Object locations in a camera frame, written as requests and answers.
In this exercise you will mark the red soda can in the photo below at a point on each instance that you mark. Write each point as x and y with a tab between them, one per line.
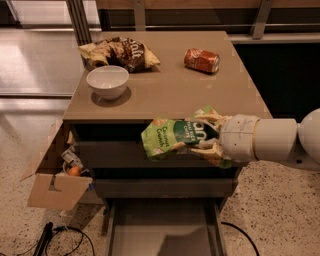
202	60

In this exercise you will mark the grey bottom drawer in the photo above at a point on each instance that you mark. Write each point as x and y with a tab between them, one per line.
164	227

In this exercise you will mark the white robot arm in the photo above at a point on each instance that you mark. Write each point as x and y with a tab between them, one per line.
284	141

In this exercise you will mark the open cardboard box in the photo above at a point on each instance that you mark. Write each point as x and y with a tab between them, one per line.
53	188

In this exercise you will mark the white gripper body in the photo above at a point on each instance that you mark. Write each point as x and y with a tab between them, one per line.
238	137

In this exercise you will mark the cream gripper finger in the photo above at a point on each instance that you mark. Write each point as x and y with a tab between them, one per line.
212	118
210	148

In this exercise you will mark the grey top drawer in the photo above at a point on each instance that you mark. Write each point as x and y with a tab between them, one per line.
130	154

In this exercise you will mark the grey drawer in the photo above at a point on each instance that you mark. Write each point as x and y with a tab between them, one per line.
165	188
164	227
130	154

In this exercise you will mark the small packet in box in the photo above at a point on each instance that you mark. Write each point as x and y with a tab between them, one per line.
71	158

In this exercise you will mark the orange fruit in box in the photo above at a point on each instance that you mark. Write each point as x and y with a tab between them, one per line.
75	171

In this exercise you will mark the white ceramic bowl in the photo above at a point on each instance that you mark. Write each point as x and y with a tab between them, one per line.
108	82

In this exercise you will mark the brown salt chip bag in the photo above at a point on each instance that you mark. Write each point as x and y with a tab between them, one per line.
125	52

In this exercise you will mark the black bar on floor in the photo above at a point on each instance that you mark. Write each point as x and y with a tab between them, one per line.
44	239

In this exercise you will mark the grey drawer cabinet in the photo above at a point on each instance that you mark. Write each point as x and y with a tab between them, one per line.
170	90

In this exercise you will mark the green rice chip bag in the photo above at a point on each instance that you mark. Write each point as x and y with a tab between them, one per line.
162	134

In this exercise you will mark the grey middle drawer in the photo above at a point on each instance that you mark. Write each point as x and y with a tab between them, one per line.
165	188

